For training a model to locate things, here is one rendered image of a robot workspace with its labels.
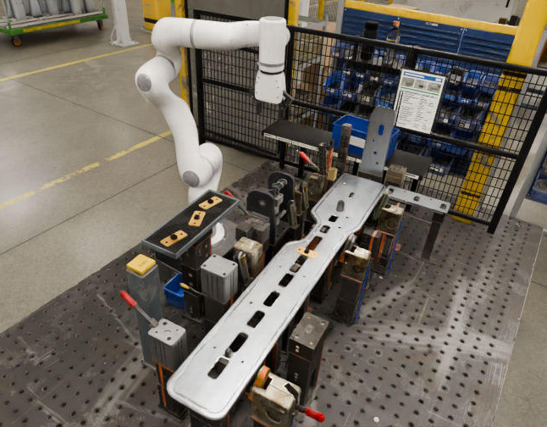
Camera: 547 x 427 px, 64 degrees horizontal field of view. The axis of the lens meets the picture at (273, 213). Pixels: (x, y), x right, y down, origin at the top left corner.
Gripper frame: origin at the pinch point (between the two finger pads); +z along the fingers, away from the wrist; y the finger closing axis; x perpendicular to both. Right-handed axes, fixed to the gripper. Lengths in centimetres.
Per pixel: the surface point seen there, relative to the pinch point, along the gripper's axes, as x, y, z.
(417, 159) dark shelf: 84, 41, 44
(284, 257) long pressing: -19, 18, 45
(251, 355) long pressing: -61, 31, 45
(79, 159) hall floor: 106, -264, 142
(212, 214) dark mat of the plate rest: -29.2, -5.6, 28.4
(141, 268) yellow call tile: -63, -7, 28
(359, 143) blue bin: 70, 13, 36
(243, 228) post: -22.9, 3.2, 34.8
